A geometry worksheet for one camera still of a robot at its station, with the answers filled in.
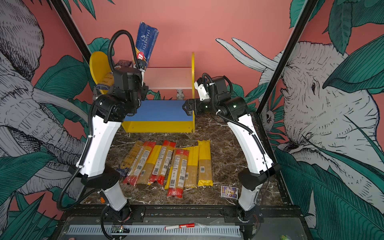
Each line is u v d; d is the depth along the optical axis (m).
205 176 0.86
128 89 0.44
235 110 0.43
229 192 0.80
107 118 0.40
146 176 0.84
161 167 0.88
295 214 0.75
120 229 0.70
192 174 0.85
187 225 0.70
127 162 0.89
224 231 0.70
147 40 0.54
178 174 0.82
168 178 0.84
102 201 0.78
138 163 0.88
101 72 0.79
